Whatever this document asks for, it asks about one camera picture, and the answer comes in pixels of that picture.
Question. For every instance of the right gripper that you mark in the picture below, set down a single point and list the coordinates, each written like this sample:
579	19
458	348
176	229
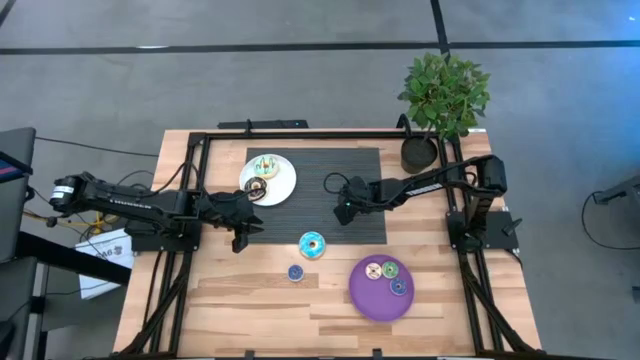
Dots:
365	192

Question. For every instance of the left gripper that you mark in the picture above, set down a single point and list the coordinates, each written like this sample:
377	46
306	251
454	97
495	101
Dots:
220	210

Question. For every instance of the large chocolate donut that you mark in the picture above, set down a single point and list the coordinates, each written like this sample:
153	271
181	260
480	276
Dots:
248	189

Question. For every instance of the large blue donut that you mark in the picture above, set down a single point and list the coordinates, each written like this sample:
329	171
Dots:
303	245

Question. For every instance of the large mint green donut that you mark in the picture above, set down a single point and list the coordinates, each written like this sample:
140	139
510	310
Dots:
257	167

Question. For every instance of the small cream donut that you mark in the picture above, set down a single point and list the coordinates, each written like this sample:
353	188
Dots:
369	271

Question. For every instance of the small green donut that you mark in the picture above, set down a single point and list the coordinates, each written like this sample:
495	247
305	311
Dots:
385	270

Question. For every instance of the small purple donut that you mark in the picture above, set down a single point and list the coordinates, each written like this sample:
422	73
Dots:
394	287

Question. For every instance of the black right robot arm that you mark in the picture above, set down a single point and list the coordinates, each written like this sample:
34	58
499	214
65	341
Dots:
425	189

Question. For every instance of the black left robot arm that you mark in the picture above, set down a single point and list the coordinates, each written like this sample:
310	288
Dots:
125	200

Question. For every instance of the white round plate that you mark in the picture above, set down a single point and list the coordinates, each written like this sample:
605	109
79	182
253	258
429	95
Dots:
285	190

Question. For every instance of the dark grey woven placemat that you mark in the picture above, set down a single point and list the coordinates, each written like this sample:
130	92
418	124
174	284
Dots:
310	170

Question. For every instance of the small dark blue donut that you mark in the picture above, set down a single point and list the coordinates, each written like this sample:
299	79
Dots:
291	273

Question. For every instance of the black plant pot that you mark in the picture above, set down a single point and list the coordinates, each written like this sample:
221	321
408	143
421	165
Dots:
417	157

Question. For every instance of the purple round plate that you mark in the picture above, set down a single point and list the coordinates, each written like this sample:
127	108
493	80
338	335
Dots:
375	300

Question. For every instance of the black power strip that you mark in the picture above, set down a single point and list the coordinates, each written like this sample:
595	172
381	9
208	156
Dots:
270	124

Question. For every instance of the white cardboard box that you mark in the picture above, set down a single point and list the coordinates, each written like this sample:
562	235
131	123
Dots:
107	250

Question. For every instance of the green leafy plant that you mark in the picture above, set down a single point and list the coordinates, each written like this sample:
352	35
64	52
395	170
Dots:
445	95

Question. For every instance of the black desk beam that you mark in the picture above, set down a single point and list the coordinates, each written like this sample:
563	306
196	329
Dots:
75	257

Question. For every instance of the dark tablet device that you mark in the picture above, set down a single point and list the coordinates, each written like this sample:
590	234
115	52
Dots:
10	167

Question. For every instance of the dark grey stand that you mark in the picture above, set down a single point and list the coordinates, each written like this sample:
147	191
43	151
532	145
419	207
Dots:
622	192

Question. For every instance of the black aluminium table frame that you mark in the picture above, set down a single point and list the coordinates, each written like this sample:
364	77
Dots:
325	135

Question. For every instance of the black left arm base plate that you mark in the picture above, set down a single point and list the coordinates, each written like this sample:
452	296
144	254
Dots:
145	242

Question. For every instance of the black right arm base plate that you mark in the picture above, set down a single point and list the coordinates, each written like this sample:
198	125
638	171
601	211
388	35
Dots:
500	236

